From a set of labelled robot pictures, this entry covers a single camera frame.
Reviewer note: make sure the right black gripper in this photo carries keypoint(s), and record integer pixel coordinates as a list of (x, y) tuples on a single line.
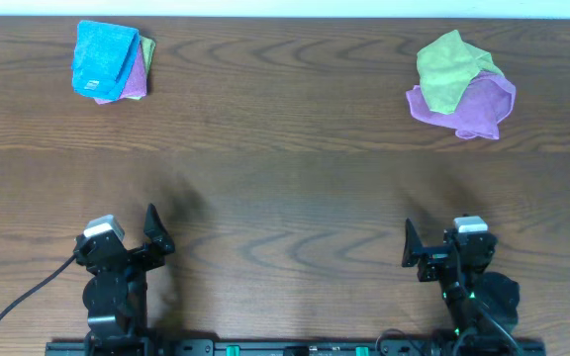
[(432, 258)]

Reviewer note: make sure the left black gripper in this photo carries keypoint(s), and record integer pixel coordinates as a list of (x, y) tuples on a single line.
[(157, 230)]

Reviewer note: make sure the purple microfiber cloth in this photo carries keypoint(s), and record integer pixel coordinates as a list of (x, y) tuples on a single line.
[(488, 100)]

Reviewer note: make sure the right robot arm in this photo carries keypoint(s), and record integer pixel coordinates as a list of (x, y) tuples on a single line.
[(483, 305)]

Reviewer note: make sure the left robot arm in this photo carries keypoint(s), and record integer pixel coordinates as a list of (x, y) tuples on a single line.
[(115, 297)]

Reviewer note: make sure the folded pink cloth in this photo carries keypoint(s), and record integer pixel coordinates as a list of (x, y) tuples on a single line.
[(136, 85)]

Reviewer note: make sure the folded green cloth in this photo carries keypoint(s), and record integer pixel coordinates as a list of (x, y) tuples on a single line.
[(148, 44)]

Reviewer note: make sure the folded blue cloth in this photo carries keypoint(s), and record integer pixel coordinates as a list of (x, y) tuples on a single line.
[(103, 58)]

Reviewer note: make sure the crumpled green cloth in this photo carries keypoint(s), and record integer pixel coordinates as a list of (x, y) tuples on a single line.
[(447, 66)]

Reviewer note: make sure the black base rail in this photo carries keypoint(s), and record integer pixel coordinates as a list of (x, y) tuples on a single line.
[(206, 347)]

